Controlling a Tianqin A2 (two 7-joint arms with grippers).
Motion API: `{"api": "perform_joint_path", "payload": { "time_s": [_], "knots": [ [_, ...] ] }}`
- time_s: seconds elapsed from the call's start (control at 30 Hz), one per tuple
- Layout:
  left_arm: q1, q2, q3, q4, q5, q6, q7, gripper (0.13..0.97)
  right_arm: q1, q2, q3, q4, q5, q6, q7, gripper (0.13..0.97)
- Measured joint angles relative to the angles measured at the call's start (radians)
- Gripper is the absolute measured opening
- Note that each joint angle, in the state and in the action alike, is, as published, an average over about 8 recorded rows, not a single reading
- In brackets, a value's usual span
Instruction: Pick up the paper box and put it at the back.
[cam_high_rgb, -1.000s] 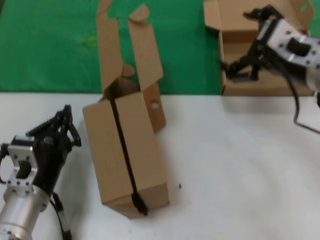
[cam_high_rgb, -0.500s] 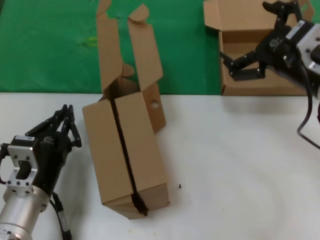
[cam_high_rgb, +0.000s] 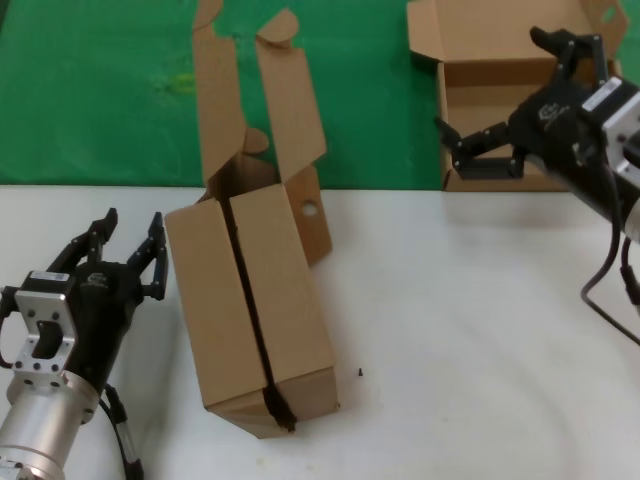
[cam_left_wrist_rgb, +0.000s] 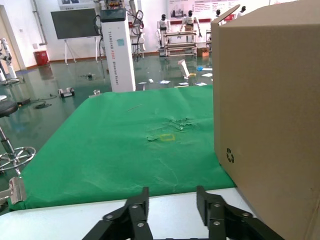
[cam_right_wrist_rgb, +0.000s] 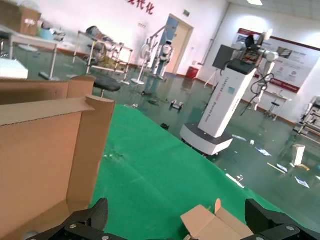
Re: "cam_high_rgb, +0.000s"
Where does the wide brown cardboard box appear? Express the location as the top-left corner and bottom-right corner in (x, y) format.
(405, 0), (631, 194)

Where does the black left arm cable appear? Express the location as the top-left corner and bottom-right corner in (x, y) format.
(99, 382), (147, 480)

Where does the brown cardboard box, round hole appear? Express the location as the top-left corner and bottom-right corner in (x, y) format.
(229, 9), (345, 431)

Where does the silver left wrist bracket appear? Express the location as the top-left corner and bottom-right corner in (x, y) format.
(12, 279), (84, 389)

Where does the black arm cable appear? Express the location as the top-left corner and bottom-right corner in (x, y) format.
(99, 382), (147, 480)
(579, 164), (640, 346)

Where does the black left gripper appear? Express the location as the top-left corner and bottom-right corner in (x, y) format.
(29, 207), (170, 395)

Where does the silver wrist bracket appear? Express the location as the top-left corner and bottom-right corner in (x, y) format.
(602, 89), (640, 179)
(12, 279), (84, 389)

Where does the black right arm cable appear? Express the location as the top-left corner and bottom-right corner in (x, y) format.
(579, 164), (640, 346)

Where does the brown cardboard box without hole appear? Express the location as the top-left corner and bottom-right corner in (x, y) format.
(163, 0), (299, 440)

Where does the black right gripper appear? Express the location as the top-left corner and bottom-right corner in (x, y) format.
(433, 26), (640, 232)

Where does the silver right wrist bracket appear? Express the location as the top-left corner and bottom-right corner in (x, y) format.
(602, 89), (640, 179)

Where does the black looped left wrist cable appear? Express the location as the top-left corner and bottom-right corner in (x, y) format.
(0, 284), (22, 371)

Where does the green cloth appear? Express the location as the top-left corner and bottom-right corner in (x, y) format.
(0, 0), (640, 194)

